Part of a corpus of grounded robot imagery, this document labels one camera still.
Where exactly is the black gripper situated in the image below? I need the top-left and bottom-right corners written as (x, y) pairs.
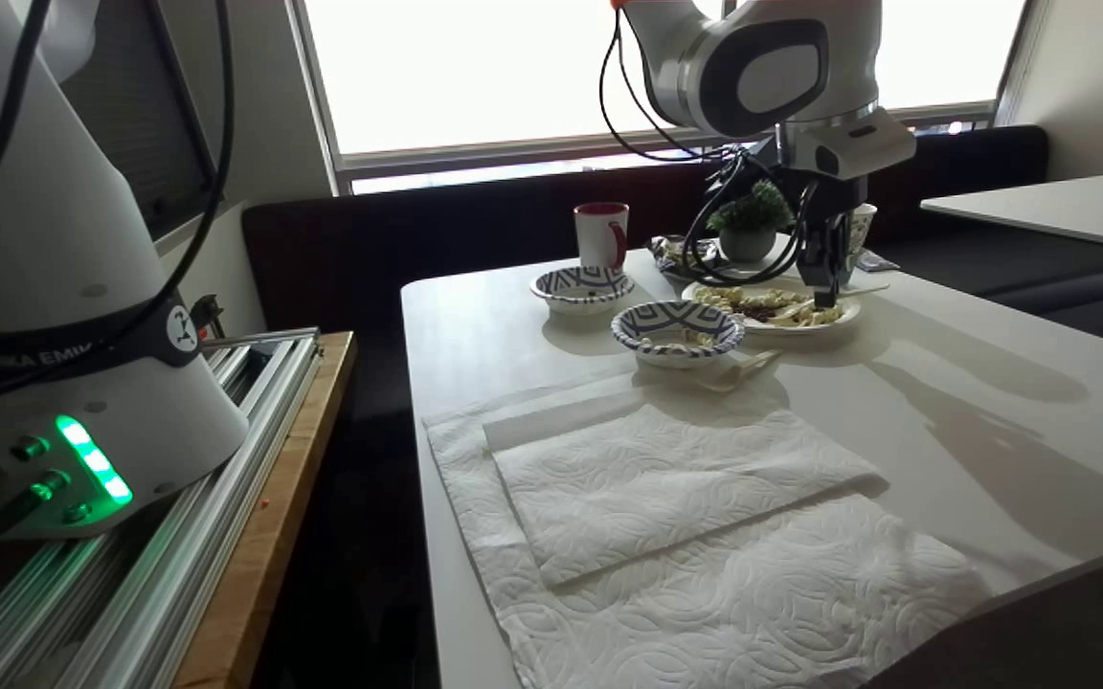
top-left (789, 170), bottom-right (874, 315)

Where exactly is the white round plate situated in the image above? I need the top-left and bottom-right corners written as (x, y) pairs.
top-left (676, 278), bottom-right (864, 341)

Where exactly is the blue patterned bowl white filling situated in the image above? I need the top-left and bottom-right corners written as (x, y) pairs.
top-left (609, 295), bottom-right (750, 376)

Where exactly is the blue patterned empty bowl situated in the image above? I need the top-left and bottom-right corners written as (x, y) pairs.
top-left (527, 259), bottom-right (644, 316)

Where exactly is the black and white food pile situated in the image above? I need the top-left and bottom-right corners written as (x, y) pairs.
top-left (702, 283), bottom-right (836, 328)

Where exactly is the red mug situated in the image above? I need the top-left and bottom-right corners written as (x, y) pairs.
top-left (570, 200), bottom-right (637, 275)

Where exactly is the white side table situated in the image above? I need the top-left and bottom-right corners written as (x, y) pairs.
top-left (916, 170), bottom-right (1103, 357)

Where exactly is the folded white paper towel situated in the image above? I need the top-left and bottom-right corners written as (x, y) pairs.
top-left (478, 379), bottom-right (887, 592)

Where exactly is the large white paper towel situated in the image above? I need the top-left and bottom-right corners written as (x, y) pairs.
top-left (425, 379), bottom-right (992, 689)

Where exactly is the bright window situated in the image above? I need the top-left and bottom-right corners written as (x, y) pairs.
top-left (288, 0), bottom-right (1034, 204)

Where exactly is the black bench seat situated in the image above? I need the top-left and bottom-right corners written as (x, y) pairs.
top-left (240, 124), bottom-right (1052, 335)

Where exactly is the wooden base board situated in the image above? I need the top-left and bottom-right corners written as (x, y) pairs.
top-left (173, 324), bottom-right (358, 689)

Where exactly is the black wrist cable bundle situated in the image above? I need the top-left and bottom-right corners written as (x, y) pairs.
top-left (592, 0), bottom-right (836, 291)

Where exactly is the aluminium profile frame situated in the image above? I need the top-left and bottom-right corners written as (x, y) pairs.
top-left (0, 320), bottom-right (320, 689)

